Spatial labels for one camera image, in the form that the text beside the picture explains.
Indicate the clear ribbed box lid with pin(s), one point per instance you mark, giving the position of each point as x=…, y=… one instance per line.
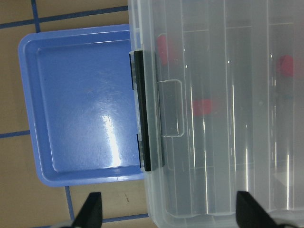
x=225, y=107

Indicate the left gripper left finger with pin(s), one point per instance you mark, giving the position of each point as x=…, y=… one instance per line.
x=91, y=213

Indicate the black box latch handle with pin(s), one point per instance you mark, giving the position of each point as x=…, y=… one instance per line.
x=145, y=141

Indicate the clear plastic storage box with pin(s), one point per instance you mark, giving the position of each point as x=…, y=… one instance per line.
x=225, y=118

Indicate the blue plastic tray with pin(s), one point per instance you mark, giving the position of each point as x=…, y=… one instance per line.
x=80, y=105

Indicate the red block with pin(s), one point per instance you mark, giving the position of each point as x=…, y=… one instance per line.
x=201, y=107
x=162, y=48
x=285, y=66

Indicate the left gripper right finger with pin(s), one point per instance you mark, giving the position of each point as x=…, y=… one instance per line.
x=249, y=213

